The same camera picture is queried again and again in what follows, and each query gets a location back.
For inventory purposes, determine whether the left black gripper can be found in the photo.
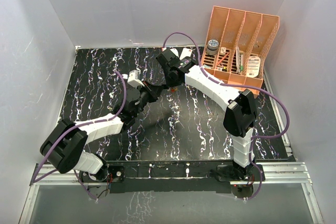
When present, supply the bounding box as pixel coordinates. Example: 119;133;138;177
132;80;163;118

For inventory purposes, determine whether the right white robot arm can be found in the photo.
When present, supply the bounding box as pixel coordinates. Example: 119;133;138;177
156;49;256;180

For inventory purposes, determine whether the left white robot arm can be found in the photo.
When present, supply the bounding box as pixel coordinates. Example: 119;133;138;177
40;81;168;182

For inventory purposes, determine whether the white small box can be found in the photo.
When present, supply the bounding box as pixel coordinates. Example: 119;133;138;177
180;48;193;60

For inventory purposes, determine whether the grey round tape tin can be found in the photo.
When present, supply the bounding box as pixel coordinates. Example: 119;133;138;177
206;39;219;56

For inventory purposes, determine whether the orange file organizer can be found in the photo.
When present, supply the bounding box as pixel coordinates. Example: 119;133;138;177
202;6;280;88

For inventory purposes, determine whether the white labelled package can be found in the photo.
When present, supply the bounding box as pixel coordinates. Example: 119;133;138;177
246;55;261;75

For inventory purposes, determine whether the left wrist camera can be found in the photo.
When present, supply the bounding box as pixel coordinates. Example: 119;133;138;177
122;70;144;88

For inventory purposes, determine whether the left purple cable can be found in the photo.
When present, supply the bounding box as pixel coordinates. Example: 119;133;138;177
30;69;128;200

